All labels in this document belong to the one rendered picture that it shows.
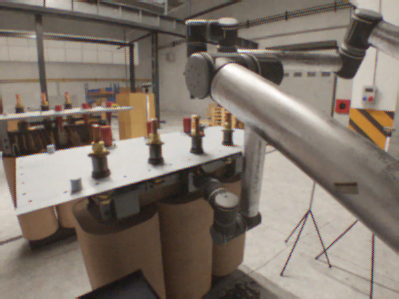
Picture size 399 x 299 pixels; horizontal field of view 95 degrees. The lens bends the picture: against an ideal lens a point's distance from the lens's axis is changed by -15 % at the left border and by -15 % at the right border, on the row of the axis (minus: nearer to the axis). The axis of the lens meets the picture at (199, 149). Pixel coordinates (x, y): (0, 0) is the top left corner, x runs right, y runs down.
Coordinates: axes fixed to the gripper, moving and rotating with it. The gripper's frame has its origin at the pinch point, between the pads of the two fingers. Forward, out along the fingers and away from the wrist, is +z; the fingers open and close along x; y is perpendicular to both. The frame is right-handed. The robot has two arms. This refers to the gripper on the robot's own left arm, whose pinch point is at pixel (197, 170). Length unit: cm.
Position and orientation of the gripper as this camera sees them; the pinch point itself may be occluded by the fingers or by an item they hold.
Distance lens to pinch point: 123.5
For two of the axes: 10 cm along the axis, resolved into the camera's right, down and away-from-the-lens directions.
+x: -9.2, 1.0, -3.8
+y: 0.8, -9.0, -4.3
